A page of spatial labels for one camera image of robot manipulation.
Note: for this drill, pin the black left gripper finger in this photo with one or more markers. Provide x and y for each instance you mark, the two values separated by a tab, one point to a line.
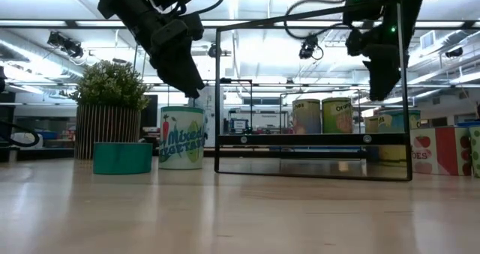
170	72
193	78

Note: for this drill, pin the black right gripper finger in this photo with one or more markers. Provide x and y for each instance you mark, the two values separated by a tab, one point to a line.
390	74
375	78

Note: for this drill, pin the pale yellow label tin can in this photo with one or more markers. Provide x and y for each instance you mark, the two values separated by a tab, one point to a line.
371	126

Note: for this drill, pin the green orange label tin can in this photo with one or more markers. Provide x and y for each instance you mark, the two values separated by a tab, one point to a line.
336	115

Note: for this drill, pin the mixed vegetables label tin can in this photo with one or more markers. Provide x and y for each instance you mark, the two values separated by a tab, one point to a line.
182	141

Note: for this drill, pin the peaches label tin can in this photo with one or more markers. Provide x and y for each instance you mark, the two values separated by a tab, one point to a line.
306	117

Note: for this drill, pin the red white tomatoes tin can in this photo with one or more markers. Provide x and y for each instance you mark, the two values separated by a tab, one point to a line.
442	151

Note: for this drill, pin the short teal tin can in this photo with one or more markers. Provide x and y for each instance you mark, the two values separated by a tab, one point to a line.
122	158

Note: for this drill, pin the green dotted tin can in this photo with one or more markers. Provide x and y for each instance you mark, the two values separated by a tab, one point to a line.
475	153

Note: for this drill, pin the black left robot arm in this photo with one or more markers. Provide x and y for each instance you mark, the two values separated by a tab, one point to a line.
123	6

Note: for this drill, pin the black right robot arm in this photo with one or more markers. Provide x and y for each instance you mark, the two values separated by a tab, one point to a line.
382	3

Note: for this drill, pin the round black ceiling fixture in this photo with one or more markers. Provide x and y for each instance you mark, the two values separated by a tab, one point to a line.
214	50

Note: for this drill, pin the white banner stand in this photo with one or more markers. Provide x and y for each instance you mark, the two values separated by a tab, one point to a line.
210	111

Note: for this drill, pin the green plant in ribbed pot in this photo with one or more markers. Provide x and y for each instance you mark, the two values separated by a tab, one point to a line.
107	126

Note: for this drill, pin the blue storage bin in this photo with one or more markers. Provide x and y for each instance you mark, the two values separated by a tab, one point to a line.
48	135
468	123

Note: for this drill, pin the black wall screen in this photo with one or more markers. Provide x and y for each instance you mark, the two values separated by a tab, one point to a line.
152	111

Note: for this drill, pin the black hanging overhead camera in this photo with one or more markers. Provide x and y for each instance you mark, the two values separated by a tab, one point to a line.
309	46

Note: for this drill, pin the wooden shelf black metal frame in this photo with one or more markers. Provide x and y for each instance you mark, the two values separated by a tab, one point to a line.
311	139

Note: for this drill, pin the black overhead frame beam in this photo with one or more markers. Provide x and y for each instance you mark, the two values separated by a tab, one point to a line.
71	23

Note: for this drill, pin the black aluminium table frame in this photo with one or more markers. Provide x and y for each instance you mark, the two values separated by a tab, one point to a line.
56	153

